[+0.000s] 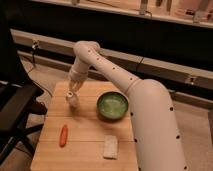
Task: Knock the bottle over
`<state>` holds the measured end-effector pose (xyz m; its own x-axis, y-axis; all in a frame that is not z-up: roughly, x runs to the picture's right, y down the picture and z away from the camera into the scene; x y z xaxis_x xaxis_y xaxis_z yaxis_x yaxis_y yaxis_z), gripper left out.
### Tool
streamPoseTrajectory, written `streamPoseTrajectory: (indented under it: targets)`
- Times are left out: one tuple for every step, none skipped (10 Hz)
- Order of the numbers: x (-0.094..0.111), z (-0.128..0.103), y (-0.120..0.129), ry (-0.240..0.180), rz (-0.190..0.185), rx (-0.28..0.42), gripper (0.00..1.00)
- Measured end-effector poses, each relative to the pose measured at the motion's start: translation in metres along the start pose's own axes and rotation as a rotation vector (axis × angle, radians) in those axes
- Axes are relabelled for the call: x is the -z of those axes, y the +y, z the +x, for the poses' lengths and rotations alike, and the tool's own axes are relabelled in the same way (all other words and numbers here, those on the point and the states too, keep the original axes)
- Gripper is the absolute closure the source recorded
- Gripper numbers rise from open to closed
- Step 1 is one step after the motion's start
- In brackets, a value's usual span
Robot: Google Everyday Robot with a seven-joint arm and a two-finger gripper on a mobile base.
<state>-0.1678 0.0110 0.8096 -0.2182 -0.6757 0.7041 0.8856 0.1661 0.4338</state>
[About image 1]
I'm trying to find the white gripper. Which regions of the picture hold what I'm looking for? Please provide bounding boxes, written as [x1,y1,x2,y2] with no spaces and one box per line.
[68,67,88,92]

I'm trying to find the small white bottle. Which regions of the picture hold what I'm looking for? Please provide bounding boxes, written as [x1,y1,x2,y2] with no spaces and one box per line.
[66,92,79,108]

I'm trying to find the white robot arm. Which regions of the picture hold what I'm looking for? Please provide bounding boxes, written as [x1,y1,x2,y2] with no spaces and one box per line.
[69,41,189,171]

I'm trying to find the green bowl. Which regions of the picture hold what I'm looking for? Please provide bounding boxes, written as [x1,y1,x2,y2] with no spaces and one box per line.
[97,92,129,120]

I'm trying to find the orange carrot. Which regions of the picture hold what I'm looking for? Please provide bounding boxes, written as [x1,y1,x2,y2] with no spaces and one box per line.
[59,125,68,147]

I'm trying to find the black office chair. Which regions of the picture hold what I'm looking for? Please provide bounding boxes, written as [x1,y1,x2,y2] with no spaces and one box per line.
[0,19,47,165]

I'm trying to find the white sponge block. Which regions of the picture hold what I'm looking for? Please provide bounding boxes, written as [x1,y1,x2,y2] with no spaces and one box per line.
[103,135,118,159]

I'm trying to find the black cable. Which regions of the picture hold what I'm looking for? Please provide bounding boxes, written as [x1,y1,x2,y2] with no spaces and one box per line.
[19,44,54,98]

